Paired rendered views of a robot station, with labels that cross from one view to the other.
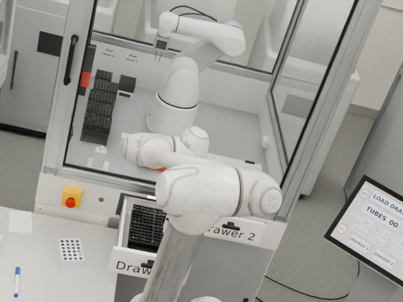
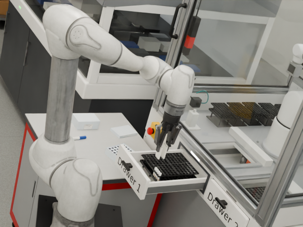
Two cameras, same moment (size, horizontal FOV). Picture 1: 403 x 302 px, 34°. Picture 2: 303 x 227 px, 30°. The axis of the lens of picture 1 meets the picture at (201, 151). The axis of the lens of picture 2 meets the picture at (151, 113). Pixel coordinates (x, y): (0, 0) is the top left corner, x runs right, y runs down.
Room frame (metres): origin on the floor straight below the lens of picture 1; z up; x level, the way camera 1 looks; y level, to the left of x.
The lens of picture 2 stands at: (0.96, -1.94, 2.24)
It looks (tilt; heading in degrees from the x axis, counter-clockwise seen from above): 26 degrees down; 66
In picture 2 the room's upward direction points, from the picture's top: 16 degrees clockwise
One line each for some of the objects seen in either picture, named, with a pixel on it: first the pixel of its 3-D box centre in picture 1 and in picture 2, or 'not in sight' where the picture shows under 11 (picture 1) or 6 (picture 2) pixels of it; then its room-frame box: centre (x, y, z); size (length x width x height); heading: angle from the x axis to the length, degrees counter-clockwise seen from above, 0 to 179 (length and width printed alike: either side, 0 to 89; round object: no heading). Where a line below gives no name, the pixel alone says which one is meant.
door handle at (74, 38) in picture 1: (69, 62); (176, 20); (2.08, 0.53, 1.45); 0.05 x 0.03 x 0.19; 10
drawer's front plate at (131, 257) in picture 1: (149, 265); (131, 170); (1.86, 0.05, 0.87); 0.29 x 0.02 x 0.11; 100
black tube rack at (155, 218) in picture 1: (152, 231); (168, 169); (2.05, 0.09, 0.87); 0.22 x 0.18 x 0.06; 10
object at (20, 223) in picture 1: (20, 223); (123, 131); (1.98, 0.59, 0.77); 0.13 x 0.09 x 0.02; 23
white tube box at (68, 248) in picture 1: (70, 252); (119, 152); (1.90, 0.35, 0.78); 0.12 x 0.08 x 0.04; 27
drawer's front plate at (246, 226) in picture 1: (228, 227); (225, 207); (2.23, -0.20, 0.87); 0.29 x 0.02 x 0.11; 100
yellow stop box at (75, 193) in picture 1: (71, 197); (156, 130); (2.10, 0.43, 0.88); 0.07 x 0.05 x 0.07; 100
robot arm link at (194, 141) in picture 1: (189, 148); (179, 82); (1.95, 0.04, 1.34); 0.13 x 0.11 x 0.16; 114
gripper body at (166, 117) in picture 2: not in sight; (170, 121); (1.96, 0.03, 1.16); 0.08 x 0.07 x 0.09; 10
